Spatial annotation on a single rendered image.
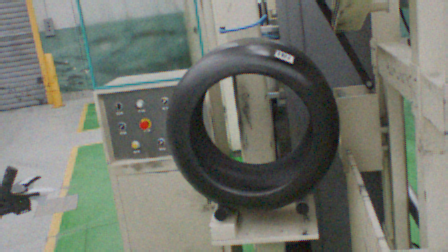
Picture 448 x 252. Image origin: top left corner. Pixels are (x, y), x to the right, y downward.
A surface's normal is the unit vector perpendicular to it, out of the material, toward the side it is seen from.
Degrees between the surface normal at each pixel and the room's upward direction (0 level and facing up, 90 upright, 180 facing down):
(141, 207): 90
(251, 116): 90
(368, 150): 90
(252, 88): 90
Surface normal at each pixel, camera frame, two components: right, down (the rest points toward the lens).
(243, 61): -0.13, 0.07
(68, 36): 0.21, 0.21
